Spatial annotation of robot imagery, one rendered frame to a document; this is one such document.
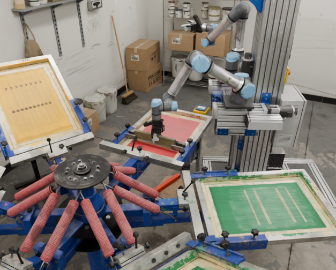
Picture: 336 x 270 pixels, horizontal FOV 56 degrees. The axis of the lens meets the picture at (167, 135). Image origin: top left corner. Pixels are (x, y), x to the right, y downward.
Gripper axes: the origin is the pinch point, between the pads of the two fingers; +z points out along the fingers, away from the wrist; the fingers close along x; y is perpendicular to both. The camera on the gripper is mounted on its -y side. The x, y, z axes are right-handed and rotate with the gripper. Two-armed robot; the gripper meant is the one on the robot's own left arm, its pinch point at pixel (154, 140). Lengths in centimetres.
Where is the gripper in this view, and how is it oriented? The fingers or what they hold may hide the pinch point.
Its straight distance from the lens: 249.4
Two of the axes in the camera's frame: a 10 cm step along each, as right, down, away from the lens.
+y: 9.1, 2.2, -3.5
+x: 4.2, -4.8, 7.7
